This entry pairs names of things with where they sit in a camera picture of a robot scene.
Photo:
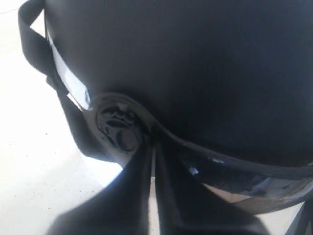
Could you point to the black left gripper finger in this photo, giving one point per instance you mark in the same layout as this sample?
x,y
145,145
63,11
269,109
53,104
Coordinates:
x,y
303,222

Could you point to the black helmet with tinted visor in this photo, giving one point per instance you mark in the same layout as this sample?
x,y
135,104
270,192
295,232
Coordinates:
x,y
208,103

